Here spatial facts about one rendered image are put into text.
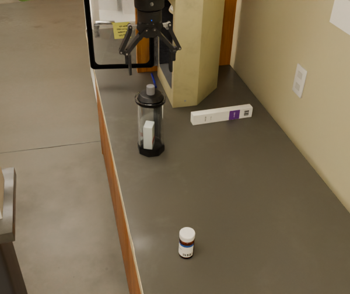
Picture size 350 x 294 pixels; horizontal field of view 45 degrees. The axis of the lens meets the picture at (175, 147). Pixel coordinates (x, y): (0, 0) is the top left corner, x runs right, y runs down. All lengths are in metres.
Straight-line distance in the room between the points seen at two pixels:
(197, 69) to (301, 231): 0.81
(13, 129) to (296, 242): 2.70
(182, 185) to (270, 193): 0.30
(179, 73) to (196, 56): 0.10
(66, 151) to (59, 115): 0.52
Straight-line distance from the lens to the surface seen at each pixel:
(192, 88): 1.85
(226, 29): 2.21
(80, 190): 2.89
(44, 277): 2.46
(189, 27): 1.73
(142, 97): 1.47
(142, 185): 1.46
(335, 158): 1.56
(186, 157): 1.58
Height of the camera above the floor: 1.90
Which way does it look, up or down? 36 degrees down
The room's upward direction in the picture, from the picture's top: 2 degrees clockwise
